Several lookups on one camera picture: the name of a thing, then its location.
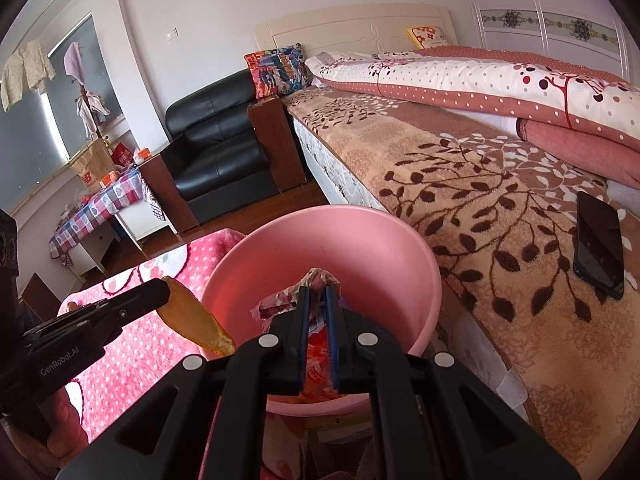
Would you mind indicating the black leather armchair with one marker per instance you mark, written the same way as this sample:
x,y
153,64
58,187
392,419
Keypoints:
x,y
220,160

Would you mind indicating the red snack wrapper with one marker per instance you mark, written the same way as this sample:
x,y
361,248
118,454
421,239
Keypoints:
x,y
317,370

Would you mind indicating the brown paper bag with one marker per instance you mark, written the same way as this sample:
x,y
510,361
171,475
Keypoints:
x,y
92,165

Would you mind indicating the person's left hand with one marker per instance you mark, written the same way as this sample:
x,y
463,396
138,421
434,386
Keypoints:
x,y
67,425

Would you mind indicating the white and pink dotted quilt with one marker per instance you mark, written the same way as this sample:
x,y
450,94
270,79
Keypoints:
x,y
475,75

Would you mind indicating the white knit garment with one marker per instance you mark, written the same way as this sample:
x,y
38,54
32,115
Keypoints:
x,y
30,72

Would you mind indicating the silver foil wrapper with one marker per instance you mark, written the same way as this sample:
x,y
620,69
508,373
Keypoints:
x,y
317,276

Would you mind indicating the white light switch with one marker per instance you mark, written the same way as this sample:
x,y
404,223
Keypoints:
x,y
172,34

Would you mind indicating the cream bed headboard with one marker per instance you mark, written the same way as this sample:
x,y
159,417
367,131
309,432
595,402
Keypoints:
x,y
350,30

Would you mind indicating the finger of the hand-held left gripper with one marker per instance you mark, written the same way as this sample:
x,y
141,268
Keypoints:
x,y
125,305

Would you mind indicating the red gift bag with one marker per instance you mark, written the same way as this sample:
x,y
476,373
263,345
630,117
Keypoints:
x,y
121,155

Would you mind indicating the black smartphone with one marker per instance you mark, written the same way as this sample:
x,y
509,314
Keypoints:
x,y
597,245

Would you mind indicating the checkered cloth side table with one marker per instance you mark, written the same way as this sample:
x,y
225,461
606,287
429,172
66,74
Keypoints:
x,y
100,205
92,250

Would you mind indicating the bed with patterned quilt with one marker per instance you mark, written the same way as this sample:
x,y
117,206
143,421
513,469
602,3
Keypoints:
x,y
450,210

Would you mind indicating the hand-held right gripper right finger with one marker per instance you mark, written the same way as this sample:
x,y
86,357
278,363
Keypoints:
x,y
331,340

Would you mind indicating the yellow flowered pillow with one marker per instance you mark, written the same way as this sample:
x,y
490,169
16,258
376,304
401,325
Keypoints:
x,y
427,36

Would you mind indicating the colourful patterned pillow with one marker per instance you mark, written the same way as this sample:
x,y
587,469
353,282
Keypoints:
x,y
277,72

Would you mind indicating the white and orange carton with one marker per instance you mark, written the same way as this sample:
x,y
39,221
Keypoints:
x,y
142,155

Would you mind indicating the pink folded blanket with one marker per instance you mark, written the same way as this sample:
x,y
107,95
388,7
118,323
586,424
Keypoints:
x,y
575,150

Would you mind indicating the window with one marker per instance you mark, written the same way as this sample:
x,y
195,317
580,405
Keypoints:
x,y
30,150

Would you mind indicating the coat rack with clothes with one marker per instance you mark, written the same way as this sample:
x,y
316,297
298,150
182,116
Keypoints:
x,y
87,105

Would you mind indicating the orange box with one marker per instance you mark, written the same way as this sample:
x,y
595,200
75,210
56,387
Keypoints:
x,y
109,177

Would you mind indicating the pink polka dot blanket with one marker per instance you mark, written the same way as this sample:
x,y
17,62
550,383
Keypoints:
x,y
130,360

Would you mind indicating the yellow foam fruit net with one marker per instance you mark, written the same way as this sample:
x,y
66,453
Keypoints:
x,y
195,320

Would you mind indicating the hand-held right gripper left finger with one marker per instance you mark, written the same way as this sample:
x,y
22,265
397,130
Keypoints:
x,y
303,340

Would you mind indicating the pink plastic basin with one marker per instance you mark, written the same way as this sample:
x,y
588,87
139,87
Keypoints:
x,y
360,250

